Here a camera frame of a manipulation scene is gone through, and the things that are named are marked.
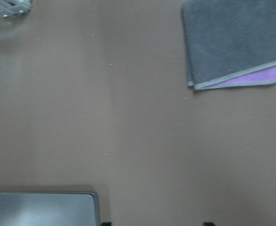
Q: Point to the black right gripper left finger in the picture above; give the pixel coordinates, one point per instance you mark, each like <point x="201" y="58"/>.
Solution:
<point x="106" y="224"/>

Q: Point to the grey laptop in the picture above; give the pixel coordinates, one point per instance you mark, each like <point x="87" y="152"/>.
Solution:
<point x="49" y="209"/>

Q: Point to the purple cloth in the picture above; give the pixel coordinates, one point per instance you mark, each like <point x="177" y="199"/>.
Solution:
<point x="261" y="77"/>

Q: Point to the grey metal bracket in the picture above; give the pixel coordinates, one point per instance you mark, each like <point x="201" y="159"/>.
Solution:
<point x="10" y="8"/>

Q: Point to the grey folded cloth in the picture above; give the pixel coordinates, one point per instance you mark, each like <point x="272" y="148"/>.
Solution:
<point x="225" y="39"/>

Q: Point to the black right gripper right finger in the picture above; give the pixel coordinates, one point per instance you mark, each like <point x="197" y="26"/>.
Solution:
<point x="209" y="224"/>

